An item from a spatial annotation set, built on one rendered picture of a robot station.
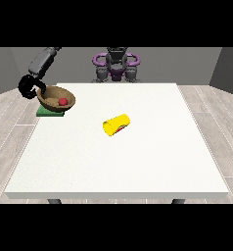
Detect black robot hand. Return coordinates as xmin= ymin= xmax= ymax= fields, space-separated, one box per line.
xmin=18 ymin=74 xmax=47 ymax=100

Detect brown wooden bowl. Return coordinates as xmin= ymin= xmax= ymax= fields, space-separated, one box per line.
xmin=35 ymin=85 xmax=76 ymax=114

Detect green square pad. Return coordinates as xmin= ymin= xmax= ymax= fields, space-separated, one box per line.
xmin=35 ymin=104 xmax=67 ymax=118

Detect yellow cup with melon print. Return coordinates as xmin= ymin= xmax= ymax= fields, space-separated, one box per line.
xmin=102 ymin=113 xmax=131 ymax=137

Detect grey robot trunk purple rings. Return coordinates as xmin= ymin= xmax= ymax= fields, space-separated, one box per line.
xmin=91 ymin=47 xmax=143 ymax=84

